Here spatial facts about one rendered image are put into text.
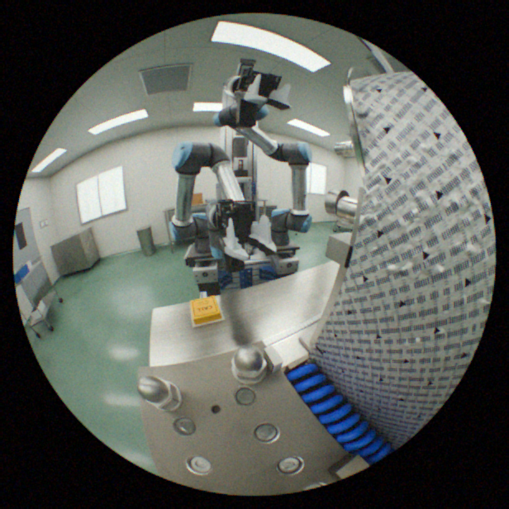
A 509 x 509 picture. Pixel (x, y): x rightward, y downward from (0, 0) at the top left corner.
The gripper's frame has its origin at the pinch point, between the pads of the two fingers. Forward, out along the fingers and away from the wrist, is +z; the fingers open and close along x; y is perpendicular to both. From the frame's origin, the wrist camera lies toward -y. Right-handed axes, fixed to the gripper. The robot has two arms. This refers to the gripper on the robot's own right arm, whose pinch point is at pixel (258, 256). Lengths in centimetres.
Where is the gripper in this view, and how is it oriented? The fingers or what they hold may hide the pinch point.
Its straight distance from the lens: 22.5
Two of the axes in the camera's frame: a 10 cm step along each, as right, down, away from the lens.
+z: 4.1, 4.0, -8.2
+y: 0.0, -9.0, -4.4
